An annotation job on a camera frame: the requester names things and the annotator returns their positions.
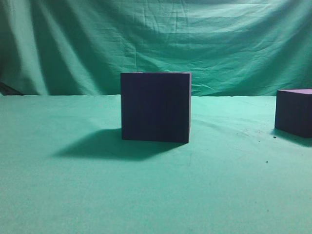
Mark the green backdrop cloth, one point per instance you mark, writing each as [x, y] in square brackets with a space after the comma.
[80, 47]

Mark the purple foam groove box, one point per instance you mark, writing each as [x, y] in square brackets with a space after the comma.
[293, 112]

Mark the purple foam cube block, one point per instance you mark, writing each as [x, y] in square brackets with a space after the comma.
[156, 106]

